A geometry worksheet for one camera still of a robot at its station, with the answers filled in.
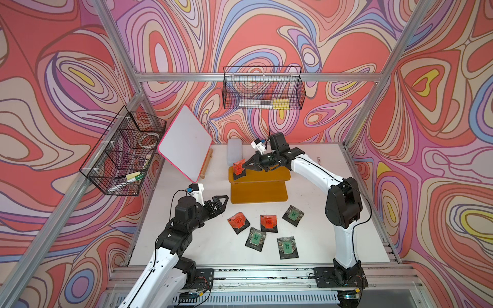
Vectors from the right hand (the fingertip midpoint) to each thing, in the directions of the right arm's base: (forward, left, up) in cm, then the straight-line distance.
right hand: (245, 170), depth 84 cm
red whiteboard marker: (+20, -44, -19) cm, 51 cm away
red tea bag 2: (-16, +4, -19) cm, 25 cm away
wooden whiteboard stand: (+16, +22, -14) cm, 30 cm away
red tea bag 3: (-17, -10, -20) cm, 28 cm away
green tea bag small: (-24, -4, -19) cm, 31 cm away
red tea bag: (+1, +3, -1) cm, 3 cm away
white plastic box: (+29, +6, -17) cm, 34 cm away
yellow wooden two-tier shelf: (+3, -8, -19) cm, 21 cm away
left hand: (-15, +9, -1) cm, 17 cm away
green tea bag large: (-28, -17, -19) cm, 38 cm away
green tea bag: (-13, -22, -20) cm, 33 cm away
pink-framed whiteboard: (+3, +22, +15) cm, 27 cm away
